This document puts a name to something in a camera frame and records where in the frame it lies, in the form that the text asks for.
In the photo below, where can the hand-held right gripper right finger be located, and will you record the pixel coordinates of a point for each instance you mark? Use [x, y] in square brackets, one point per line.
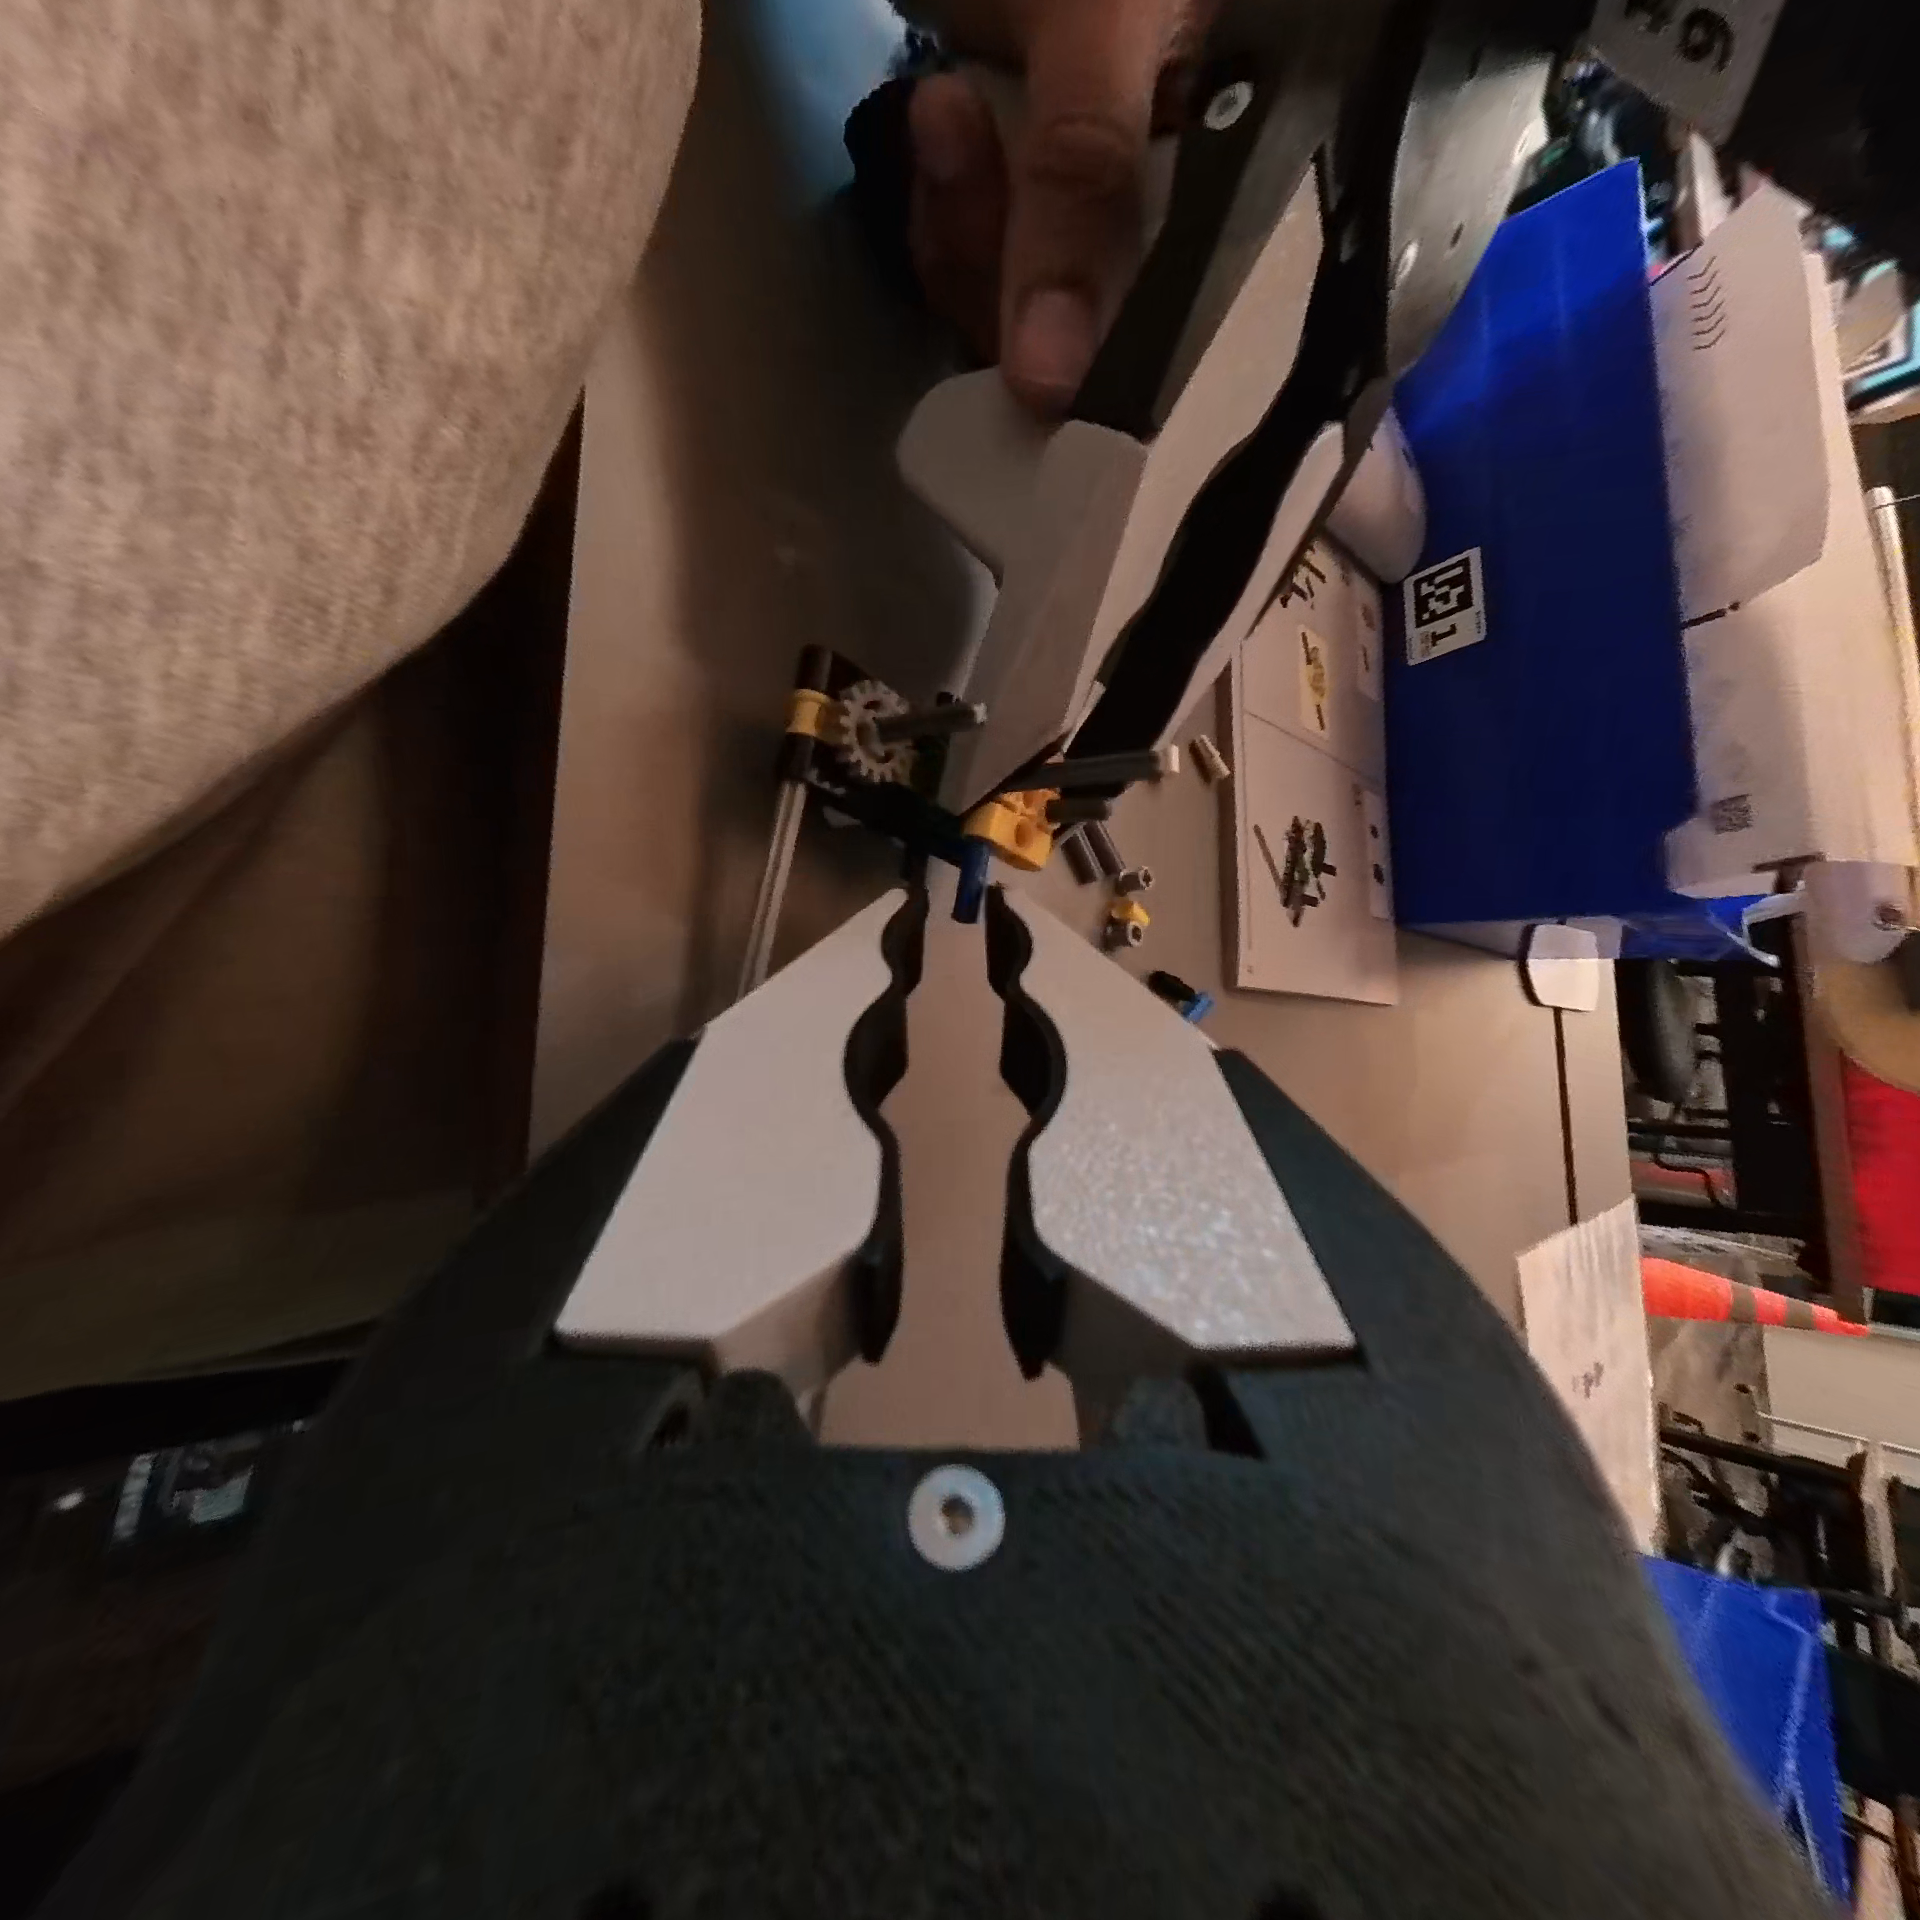
[1184, 1200]

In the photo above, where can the person's left hand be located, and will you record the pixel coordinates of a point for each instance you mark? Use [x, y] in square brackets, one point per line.
[1065, 181]

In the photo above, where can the orange striped cone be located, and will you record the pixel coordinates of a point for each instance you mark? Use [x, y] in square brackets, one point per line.
[1740, 1299]

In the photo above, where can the lego instruction booklet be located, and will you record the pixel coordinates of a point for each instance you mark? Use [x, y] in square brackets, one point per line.
[1306, 900]

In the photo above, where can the grey monitor stand base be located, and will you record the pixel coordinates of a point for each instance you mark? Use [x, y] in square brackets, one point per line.
[1558, 963]

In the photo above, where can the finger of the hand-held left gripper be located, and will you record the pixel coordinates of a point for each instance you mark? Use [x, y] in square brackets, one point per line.
[1290, 556]
[1080, 598]

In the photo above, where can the long blue lego pin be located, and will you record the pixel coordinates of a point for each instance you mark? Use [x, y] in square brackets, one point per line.
[1198, 1010]

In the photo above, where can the blue plastic crate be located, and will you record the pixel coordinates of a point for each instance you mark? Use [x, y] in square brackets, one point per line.
[1740, 1694]

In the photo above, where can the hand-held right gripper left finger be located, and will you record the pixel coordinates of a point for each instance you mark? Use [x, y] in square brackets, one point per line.
[721, 1200]

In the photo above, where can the tan lego pin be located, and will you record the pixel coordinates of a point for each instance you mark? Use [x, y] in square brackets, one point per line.
[1209, 754]

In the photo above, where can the white paper sheet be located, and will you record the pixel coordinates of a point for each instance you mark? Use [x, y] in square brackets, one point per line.
[1588, 1348]

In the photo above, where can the blue plastic storage bin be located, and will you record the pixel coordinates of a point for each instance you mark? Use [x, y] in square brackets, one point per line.
[1545, 598]

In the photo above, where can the yellow black lego gear assembly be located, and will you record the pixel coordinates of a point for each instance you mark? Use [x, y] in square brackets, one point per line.
[1020, 820]

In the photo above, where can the long light grey lego axle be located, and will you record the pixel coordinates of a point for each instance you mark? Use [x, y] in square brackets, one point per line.
[1083, 848]
[1106, 858]

